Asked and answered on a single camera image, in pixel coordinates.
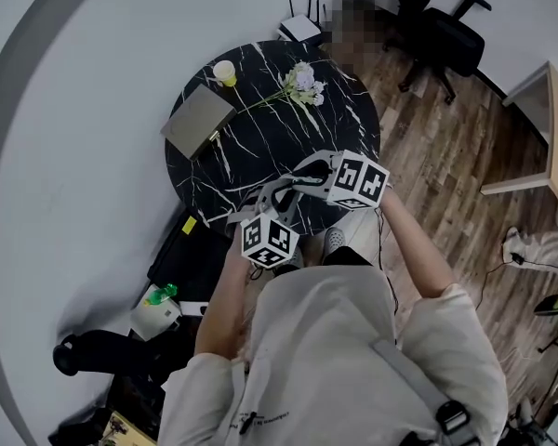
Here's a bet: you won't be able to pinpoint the grey flat box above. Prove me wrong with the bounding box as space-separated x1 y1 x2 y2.
160 84 237 162

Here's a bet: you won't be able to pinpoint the grey shoulder strap with buckle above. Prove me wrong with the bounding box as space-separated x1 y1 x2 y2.
369 336 483 446

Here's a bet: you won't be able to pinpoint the black and green equipment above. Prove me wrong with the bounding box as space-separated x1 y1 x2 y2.
533 294 558 318

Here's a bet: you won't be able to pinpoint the person's right grey shoe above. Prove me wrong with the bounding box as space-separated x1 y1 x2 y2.
323 227 348 255

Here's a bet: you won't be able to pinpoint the black lapel clip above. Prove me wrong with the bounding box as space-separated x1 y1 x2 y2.
238 411 258 436

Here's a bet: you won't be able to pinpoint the person's black trousers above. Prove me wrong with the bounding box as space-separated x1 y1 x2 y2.
269 246 374 278

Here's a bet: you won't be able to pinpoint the white smartphone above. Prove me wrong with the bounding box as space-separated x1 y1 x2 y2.
179 300 210 318

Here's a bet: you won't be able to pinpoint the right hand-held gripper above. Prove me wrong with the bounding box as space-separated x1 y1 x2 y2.
291 149 392 211

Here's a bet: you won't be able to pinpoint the person's white shirt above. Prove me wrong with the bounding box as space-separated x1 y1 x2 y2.
157 265 511 446

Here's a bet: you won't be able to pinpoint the person's left forearm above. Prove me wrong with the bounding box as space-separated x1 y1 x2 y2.
193 243 261 357

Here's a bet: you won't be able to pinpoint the white router with black antennas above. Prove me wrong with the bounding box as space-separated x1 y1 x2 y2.
276 0 329 46

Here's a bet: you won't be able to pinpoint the white cardboard box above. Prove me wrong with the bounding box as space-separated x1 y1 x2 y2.
128 290 182 342

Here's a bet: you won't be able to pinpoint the black case with yellow label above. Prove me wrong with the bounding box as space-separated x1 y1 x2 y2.
146 206 236 306

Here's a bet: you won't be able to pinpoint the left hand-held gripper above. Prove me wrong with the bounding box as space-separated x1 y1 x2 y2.
225 177 306 269

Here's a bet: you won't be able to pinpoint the artificial flower bouquet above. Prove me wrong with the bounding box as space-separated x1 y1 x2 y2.
236 61 327 115

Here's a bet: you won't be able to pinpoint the green plastic bottle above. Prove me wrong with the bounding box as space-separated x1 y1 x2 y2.
142 282 179 307

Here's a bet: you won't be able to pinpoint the yellow paper cup white lid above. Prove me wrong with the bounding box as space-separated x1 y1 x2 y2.
212 59 238 87

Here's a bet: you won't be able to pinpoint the black tripod stand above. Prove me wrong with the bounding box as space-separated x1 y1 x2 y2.
537 327 558 357

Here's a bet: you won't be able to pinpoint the person's right forearm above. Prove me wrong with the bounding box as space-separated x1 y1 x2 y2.
379 188 457 299

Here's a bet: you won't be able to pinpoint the black floor cable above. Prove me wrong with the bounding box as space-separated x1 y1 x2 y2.
473 248 526 310

